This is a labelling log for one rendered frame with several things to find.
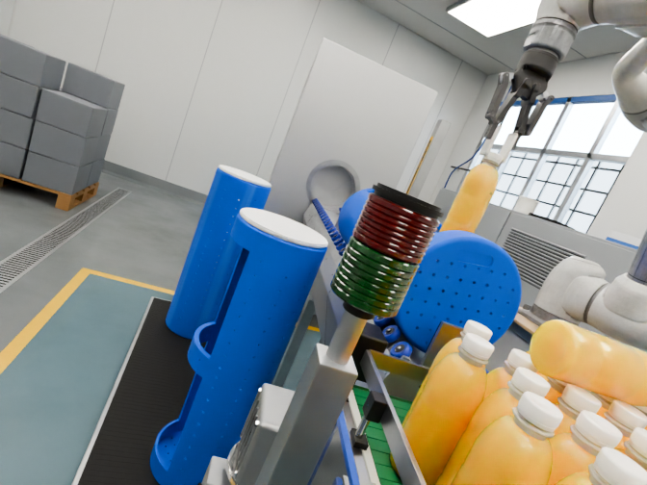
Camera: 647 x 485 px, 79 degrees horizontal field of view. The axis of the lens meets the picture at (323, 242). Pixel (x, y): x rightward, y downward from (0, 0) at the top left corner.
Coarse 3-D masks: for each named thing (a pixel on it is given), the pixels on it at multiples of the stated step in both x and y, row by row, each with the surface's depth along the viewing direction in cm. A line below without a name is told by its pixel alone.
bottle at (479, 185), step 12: (480, 168) 88; (492, 168) 87; (468, 180) 89; (480, 180) 87; (492, 180) 87; (468, 192) 88; (480, 192) 87; (492, 192) 88; (456, 204) 90; (468, 204) 88; (480, 204) 88; (456, 216) 89; (468, 216) 88; (480, 216) 89; (444, 228) 92; (456, 228) 89; (468, 228) 89
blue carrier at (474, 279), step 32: (352, 224) 137; (448, 256) 81; (480, 256) 82; (416, 288) 82; (448, 288) 83; (480, 288) 84; (512, 288) 85; (416, 320) 84; (448, 320) 85; (480, 320) 86; (512, 320) 87
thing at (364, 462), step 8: (352, 392) 70; (352, 400) 67; (344, 408) 65; (352, 408) 65; (352, 416) 64; (352, 424) 62; (352, 448) 56; (368, 448) 57; (360, 456) 55; (368, 456) 56; (360, 464) 54; (368, 464) 54; (360, 472) 52; (368, 472) 53; (368, 480) 52; (376, 480) 52
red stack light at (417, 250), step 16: (368, 208) 32; (384, 208) 30; (400, 208) 30; (368, 224) 31; (384, 224) 30; (400, 224) 30; (416, 224) 30; (432, 224) 31; (368, 240) 31; (384, 240) 30; (400, 240) 30; (416, 240) 31; (400, 256) 30; (416, 256) 31
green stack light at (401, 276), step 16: (352, 240) 32; (352, 256) 32; (368, 256) 31; (384, 256) 31; (336, 272) 34; (352, 272) 32; (368, 272) 31; (384, 272) 31; (400, 272) 31; (336, 288) 33; (352, 288) 32; (368, 288) 31; (384, 288) 31; (400, 288) 32; (352, 304) 32; (368, 304) 31; (384, 304) 31; (400, 304) 33
